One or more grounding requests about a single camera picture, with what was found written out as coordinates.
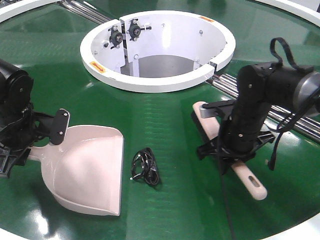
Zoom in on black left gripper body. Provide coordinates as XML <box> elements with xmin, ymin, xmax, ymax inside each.
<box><xmin>0</xmin><ymin>103</ymin><xmax>54</xmax><ymax>178</ymax></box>

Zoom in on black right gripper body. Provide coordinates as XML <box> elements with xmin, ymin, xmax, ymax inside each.
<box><xmin>196</xmin><ymin>131</ymin><xmax>275</xmax><ymax>175</ymax></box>

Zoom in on pink hand brush black bristles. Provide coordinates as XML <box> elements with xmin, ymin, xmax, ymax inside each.
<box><xmin>192</xmin><ymin>101</ymin><xmax>268</xmax><ymax>201</ymax></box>

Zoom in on pink plastic dustpan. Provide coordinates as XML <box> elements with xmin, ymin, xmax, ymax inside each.
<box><xmin>28</xmin><ymin>125</ymin><xmax>124</xmax><ymax>216</ymax></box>

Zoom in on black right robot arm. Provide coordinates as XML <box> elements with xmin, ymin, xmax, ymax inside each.
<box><xmin>197</xmin><ymin>62</ymin><xmax>320</xmax><ymax>170</ymax></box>

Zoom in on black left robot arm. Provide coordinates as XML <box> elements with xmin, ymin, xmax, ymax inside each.
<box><xmin>0</xmin><ymin>59</ymin><xmax>54</xmax><ymax>178</ymax></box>

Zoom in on green conveyor belt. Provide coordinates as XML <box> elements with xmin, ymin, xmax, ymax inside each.
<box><xmin>0</xmin><ymin>3</ymin><xmax>320</xmax><ymax>240</ymax></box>

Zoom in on steel rollers right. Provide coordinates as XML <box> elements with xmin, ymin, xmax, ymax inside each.
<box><xmin>205</xmin><ymin>74</ymin><xmax>320</xmax><ymax>144</ymax></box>

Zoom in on steel rollers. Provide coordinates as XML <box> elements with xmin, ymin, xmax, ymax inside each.
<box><xmin>59</xmin><ymin>0</ymin><xmax>112</xmax><ymax>25</ymax></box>
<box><xmin>205</xmin><ymin>74</ymin><xmax>320</xmax><ymax>144</ymax></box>

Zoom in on orange warning sticker front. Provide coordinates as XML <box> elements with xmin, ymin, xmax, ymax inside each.
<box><xmin>90</xmin><ymin>61</ymin><xmax>106</xmax><ymax>73</ymax></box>

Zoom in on orange warning sticker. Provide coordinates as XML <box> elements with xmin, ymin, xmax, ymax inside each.
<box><xmin>200</xmin><ymin>16</ymin><xmax>214</xmax><ymax>23</ymax></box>
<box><xmin>90</xmin><ymin>61</ymin><xmax>106</xmax><ymax>73</ymax></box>

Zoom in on white outer rim left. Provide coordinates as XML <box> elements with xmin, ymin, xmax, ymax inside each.
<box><xmin>0</xmin><ymin>0</ymin><xmax>59</xmax><ymax>23</ymax></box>

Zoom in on white rim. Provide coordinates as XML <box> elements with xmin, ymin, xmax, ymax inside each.
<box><xmin>0</xmin><ymin>0</ymin><xmax>59</xmax><ymax>23</ymax></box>
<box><xmin>258</xmin><ymin>0</ymin><xmax>320</xmax><ymax>26</ymax></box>

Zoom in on orange warning sticker rear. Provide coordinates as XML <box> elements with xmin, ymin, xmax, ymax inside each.
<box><xmin>200</xmin><ymin>16</ymin><xmax>214</xmax><ymax>23</ymax></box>

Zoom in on black bearing left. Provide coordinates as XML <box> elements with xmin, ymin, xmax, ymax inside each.
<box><xmin>108</xmin><ymin>25</ymin><xmax>123</xmax><ymax>49</ymax></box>

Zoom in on black bearing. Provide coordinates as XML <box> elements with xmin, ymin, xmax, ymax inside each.
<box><xmin>108</xmin><ymin>25</ymin><xmax>123</xmax><ymax>49</ymax></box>
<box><xmin>127</xmin><ymin>18</ymin><xmax>152</xmax><ymax>42</ymax></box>

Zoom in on steel rollers upper left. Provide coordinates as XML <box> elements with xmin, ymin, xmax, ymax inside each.
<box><xmin>59</xmin><ymin>0</ymin><xmax>112</xmax><ymax>25</ymax></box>

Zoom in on black bearing right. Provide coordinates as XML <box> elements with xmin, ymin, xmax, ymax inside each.
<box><xmin>127</xmin><ymin>18</ymin><xmax>152</xmax><ymax>42</ymax></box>

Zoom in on white outer rim right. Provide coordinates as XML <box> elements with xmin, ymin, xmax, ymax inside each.
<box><xmin>258</xmin><ymin>0</ymin><xmax>320</xmax><ymax>26</ymax></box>

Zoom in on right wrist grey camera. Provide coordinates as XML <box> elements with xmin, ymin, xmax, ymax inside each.
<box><xmin>200</xmin><ymin>99</ymin><xmax>236</xmax><ymax>120</ymax></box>

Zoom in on left wrist camera mount plate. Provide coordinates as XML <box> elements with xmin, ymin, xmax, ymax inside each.
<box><xmin>49</xmin><ymin>108</ymin><xmax>70</xmax><ymax>145</ymax></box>

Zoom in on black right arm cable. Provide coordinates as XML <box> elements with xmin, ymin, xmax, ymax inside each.
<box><xmin>216</xmin><ymin>37</ymin><xmax>320</xmax><ymax>240</ymax></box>

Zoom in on white central conveyor ring housing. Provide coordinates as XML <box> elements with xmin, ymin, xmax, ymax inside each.
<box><xmin>80</xmin><ymin>10</ymin><xmax>236</xmax><ymax>93</ymax></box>

